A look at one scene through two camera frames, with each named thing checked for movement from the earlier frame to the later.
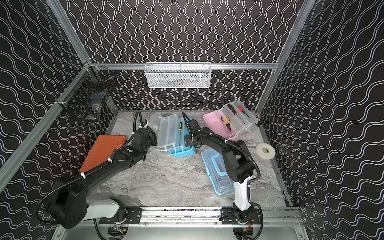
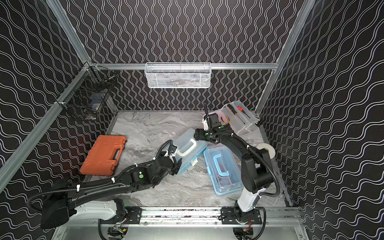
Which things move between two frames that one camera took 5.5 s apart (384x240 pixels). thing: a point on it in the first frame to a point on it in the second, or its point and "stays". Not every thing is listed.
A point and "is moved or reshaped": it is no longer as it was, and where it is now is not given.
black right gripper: [187, 142] to [199, 132]
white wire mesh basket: [177, 75] stays
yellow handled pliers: [228, 124] stays
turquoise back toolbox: [170, 130] is moved or reshaped
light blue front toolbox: [217, 171] stays
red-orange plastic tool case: [102, 150] stays
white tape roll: [265, 151] stays
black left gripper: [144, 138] to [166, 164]
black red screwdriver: [232, 110] stays
